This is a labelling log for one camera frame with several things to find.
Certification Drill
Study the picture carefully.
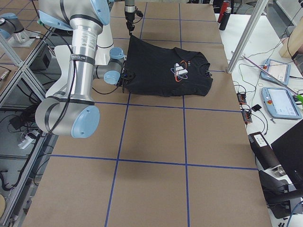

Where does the aluminium frame post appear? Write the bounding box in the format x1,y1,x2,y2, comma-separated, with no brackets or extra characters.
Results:
226,0,269,74

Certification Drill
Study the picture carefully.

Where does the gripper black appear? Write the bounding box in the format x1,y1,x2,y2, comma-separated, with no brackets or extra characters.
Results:
125,11,135,35
118,67,129,93

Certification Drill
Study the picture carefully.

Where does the black graphic t-shirt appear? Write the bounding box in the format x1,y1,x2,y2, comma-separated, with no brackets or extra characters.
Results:
125,36,213,97

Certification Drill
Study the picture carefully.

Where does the black water bottle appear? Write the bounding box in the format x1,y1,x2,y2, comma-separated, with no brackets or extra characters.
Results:
219,7,232,31

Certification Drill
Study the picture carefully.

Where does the metal reacher grabber tool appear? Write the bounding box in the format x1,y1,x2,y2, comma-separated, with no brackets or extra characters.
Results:
240,54,303,105

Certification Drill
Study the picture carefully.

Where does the near blue teach pendant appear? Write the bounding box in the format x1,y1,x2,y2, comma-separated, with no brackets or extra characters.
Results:
261,87,302,120

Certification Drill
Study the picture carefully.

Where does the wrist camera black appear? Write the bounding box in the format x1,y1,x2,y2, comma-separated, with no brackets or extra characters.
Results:
123,70,136,81

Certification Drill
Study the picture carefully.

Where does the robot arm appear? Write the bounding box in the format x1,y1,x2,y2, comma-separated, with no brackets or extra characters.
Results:
35,0,124,138
125,0,136,35

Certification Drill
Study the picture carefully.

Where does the red water bottle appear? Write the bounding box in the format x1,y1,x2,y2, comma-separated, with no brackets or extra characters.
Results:
217,0,230,23

